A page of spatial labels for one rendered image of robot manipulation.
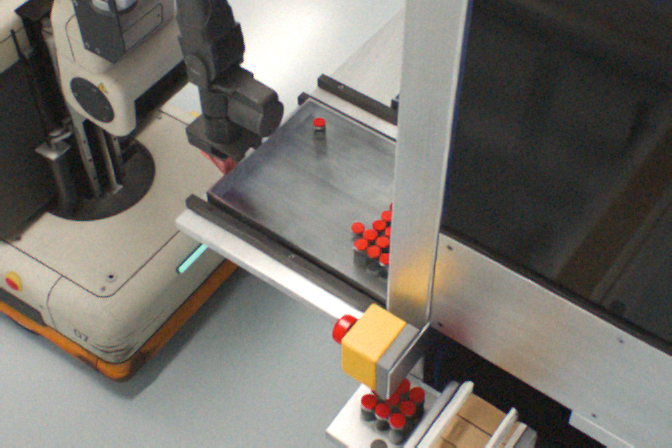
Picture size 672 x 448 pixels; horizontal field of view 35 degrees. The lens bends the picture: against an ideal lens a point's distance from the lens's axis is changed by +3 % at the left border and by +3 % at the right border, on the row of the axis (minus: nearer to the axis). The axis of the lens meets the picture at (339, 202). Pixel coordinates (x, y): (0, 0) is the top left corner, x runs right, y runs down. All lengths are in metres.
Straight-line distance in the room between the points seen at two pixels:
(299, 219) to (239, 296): 1.02
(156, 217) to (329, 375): 0.55
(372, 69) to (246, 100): 0.43
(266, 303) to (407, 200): 1.44
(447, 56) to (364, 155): 0.71
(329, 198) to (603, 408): 0.58
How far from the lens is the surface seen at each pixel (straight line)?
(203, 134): 1.57
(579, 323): 1.15
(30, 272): 2.38
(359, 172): 1.66
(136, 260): 2.34
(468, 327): 1.27
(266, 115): 1.45
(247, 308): 2.57
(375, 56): 1.86
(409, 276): 1.26
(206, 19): 1.40
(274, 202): 1.62
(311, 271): 1.51
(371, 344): 1.28
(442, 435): 1.34
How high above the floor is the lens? 2.11
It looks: 50 degrees down
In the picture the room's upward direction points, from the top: straight up
